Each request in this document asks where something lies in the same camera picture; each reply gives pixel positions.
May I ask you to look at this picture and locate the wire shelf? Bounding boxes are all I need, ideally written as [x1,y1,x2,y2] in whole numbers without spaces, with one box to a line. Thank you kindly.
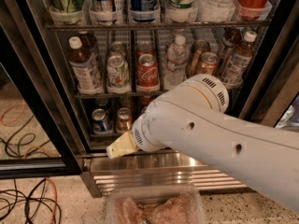
[75,91,164,99]
[46,20,271,32]

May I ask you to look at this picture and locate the white green soda can rear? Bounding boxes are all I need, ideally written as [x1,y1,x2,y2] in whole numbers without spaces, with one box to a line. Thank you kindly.
[110,42,127,59]

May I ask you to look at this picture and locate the gold can bottom rear left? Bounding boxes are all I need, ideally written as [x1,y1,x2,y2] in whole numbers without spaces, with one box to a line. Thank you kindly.
[120,96,134,110]

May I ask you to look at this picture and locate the right glass fridge door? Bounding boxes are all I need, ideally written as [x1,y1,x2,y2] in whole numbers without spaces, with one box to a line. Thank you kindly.
[239,0,299,127]

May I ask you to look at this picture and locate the clear water bottle top shelf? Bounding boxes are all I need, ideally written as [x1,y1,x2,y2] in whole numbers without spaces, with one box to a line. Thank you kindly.
[199,0,235,22]

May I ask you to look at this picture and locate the blue energy can bottom front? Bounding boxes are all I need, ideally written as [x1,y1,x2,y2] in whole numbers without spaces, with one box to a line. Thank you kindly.
[92,108,112,134]

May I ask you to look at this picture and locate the stainless steel fridge base grille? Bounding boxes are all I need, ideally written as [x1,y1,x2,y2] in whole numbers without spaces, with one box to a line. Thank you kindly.
[80,149,246,197]

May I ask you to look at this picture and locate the clear water bottle rear middle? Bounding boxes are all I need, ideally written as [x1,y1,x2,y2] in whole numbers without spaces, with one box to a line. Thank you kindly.
[165,29,186,49]

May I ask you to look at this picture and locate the gold can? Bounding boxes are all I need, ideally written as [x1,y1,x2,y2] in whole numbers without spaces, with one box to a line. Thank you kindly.
[120,96,134,110]
[117,107,133,133]

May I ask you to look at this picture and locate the black cables on floor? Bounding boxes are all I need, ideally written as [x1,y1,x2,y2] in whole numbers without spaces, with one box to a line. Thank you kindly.
[0,178,63,224]

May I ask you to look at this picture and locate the glass fridge door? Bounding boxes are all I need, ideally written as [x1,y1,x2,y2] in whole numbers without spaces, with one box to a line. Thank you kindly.
[239,0,299,127]
[0,29,81,179]

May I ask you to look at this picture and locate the middle wire shelf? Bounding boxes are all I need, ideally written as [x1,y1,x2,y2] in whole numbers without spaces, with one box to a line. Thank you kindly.
[75,91,164,99]

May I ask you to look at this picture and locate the red cola can rear middle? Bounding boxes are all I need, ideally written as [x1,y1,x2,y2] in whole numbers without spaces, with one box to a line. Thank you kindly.
[136,41,155,58]

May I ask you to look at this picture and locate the orange can rear middle shelf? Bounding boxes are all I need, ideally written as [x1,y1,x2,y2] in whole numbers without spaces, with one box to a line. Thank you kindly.
[187,39,211,77]

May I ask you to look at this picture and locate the blue energy can bottom rear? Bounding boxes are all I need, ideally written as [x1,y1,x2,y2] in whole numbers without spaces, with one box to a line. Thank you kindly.
[95,98,113,119]

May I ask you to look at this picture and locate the top wire shelf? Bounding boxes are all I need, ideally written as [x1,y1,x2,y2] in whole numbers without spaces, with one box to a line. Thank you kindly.
[46,20,271,32]

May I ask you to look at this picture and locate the white green soda can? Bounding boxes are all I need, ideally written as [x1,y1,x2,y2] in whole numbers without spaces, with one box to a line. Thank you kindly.
[107,54,130,94]
[110,42,127,59]

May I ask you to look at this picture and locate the orange can shelf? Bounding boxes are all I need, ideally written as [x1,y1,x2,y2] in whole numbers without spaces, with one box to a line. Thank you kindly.
[195,52,218,75]
[187,39,211,77]

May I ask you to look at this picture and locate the green drink bottle top shelf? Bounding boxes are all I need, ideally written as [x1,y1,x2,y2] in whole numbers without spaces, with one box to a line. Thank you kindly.
[50,0,85,25]

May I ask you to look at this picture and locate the brown tea bottle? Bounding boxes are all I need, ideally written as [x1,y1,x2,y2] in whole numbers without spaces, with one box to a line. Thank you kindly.
[217,27,242,74]
[68,36,103,95]
[220,31,257,85]
[78,31,102,66]

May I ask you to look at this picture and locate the red cola can front middle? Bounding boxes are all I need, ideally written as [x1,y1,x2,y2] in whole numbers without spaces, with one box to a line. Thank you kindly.
[136,54,160,92]

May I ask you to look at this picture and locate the white green soda can front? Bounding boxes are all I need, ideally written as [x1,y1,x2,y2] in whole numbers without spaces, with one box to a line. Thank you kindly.
[107,54,130,94]

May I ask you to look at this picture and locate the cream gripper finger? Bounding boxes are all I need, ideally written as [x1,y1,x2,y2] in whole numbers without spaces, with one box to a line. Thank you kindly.
[107,132,138,159]

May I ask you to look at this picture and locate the blue energy can top shelf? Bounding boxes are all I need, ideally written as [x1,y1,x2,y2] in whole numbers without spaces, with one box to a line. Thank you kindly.
[93,0,116,25]

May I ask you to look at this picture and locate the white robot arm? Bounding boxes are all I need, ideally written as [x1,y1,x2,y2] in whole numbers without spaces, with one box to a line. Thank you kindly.
[107,74,299,212]

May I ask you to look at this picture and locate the dark blue can top shelf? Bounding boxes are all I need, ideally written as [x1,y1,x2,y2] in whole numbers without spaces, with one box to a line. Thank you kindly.
[129,0,158,22]

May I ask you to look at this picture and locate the white green can top shelf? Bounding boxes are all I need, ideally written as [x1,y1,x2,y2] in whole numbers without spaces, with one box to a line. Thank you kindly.
[166,0,196,22]

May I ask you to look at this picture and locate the orange can front middle shelf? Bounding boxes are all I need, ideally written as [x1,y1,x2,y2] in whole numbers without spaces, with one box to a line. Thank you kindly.
[195,52,218,75]

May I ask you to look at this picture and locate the red cola can bottom rear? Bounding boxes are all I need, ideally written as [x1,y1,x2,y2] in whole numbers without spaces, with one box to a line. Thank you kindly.
[140,95,155,108]

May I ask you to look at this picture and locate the clear water bottle front middle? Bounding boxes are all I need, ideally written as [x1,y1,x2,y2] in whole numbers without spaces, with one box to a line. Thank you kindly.
[164,35,190,90]

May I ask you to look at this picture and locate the left glass fridge door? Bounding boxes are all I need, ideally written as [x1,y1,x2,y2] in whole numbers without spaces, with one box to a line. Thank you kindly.
[0,29,81,179]

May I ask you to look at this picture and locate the clear plastic food container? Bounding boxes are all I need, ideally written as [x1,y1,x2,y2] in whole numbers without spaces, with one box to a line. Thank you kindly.
[106,184,206,224]

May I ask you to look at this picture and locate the orange cable on floor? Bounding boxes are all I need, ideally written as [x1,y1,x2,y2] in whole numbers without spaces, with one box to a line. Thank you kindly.
[43,176,59,224]

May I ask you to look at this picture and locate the gold can bottom front left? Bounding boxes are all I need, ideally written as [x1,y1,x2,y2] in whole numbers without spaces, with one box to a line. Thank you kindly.
[117,107,133,133]

